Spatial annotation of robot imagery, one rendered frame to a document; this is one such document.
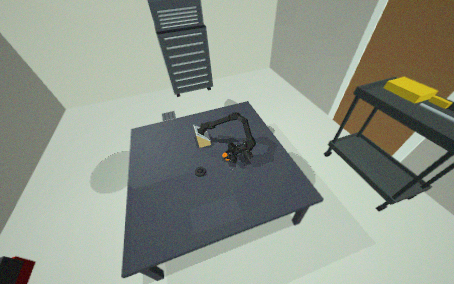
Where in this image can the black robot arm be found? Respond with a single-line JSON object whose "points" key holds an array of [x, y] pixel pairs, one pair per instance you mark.
{"points": [[247, 145]]}

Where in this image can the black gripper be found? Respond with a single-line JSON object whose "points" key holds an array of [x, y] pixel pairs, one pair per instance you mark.
{"points": [[232, 157]]}

